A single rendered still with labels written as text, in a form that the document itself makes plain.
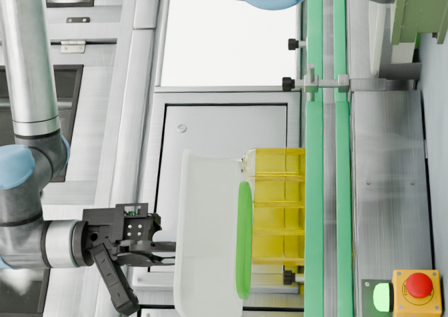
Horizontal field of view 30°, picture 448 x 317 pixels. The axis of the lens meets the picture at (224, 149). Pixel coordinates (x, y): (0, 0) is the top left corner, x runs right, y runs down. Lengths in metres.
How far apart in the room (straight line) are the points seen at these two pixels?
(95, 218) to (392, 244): 0.50
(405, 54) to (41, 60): 0.65
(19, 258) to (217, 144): 0.67
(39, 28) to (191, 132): 0.62
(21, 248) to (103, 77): 0.81
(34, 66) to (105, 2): 0.84
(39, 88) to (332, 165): 0.53
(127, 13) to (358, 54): 0.66
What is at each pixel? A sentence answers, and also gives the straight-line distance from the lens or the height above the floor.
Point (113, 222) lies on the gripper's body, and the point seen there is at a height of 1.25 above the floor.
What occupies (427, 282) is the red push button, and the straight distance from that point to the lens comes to 1.31.
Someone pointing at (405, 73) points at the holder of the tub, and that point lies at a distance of 1.62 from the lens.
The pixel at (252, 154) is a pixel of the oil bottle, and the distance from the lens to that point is 1.65.
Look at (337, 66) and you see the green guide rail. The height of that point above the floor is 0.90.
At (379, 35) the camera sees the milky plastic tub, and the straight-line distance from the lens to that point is 1.52.
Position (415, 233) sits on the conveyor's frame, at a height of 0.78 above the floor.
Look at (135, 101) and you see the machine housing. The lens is 1.94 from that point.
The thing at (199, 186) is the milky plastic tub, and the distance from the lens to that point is 1.12.
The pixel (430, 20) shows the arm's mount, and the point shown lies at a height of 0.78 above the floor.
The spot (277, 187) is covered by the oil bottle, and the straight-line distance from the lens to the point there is 1.62.
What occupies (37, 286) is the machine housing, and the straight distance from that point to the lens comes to 1.84.
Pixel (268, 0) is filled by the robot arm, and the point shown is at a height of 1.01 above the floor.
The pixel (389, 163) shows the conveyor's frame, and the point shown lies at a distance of 1.50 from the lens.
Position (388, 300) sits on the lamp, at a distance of 1.34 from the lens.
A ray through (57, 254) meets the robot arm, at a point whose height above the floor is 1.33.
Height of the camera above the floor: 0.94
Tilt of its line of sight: 6 degrees up
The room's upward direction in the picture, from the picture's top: 90 degrees counter-clockwise
